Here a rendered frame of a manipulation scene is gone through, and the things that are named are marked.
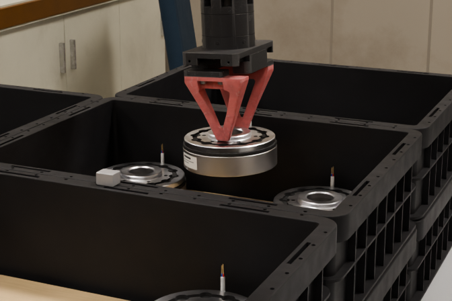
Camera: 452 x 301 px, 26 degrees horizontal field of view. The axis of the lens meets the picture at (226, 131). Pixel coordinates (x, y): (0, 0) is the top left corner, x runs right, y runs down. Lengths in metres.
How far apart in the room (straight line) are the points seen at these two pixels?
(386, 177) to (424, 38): 3.03
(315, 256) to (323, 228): 0.05
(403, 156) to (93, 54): 2.73
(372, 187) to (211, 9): 0.27
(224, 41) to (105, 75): 2.72
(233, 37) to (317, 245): 0.34
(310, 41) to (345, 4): 0.22
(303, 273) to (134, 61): 3.25
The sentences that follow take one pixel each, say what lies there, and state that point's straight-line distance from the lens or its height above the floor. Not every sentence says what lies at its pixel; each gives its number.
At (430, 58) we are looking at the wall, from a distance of 3.97.
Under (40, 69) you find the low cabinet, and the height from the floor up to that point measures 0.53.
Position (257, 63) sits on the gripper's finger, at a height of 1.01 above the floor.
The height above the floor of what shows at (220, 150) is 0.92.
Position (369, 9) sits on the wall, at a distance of 3.99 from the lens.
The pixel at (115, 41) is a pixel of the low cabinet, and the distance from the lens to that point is 3.79.
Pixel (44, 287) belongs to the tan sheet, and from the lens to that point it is 0.94.
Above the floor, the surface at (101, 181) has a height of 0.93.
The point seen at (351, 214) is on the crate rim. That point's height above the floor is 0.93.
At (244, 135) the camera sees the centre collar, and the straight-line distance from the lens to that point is 1.06.
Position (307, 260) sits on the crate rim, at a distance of 0.74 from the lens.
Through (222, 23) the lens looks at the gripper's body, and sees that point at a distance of 1.03.
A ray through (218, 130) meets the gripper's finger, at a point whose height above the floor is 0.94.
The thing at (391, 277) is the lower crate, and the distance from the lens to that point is 1.02.
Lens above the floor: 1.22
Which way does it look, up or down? 16 degrees down
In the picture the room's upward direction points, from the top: straight up
